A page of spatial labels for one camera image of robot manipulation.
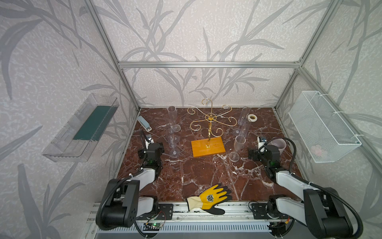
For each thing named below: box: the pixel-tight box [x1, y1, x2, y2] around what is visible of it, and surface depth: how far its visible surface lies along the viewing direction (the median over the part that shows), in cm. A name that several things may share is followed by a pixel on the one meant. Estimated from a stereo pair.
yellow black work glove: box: [186, 183, 233, 216], surface depth 77 cm
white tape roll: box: [247, 113, 258, 122], surface depth 115 cm
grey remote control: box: [137, 115, 153, 132], surface depth 107 cm
